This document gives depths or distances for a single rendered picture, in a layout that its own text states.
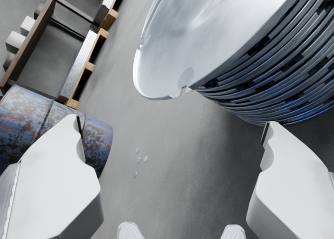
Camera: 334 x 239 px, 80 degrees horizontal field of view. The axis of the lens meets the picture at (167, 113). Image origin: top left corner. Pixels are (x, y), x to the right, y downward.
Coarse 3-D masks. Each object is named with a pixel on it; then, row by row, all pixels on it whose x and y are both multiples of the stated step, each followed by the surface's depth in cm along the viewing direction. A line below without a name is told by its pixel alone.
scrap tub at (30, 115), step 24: (24, 96) 86; (0, 120) 76; (24, 120) 80; (48, 120) 86; (96, 120) 108; (0, 144) 76; (24, 144) 79; (96, 144) 96; (0, 168) 79; (96, 168) 96
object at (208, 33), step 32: (160, 0) 36; (192, 0) 23; (224, 0) 18; (256, 0) 15; (288, 0) 12; (160, 32) 29; (192, 32) 21; (224, 32) 16; (256, 32) 13; (160, 64) 25; (192, 64) 19; (224, 64) 14; (160, 96) 20
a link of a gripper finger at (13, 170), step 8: (8, 168) 8; (16, 168) 8; (0, 176) 7; (8, 176) 7; (16, 176) 7; (0, 184) 7; (8, 184) 7; (16, 184) 7; (0, 192) 7; (8, 192) 7; (0, 200) 6; (8, 200) 6; (0, 208) 6; (8, 208) 6; (0, 216) 6; (8, 216) 6; (0, 224) 6; (8, 224) 6; (0, 232) 6
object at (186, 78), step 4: (188, 68) 19; (192, 68) 18; (184, 72) 19; (188, 72) 19; (192, 72) 18; (180, 76) 19; (184, 76) 19; (188, 76) 18; (192, 76) 18; (180, 80) 19; (184, 80) 19; (188, 80) 18; (180, 84) 19; (184, 84) 18
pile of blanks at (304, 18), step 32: (320, 0) 20; (288, 32) 22; (320, 32) 23; (256, 64) 23; (288, 64) 25; (320, 64) 26; (224, 96) 30; (256, 96) 28; (288, 96) 28; (320, 96) 28
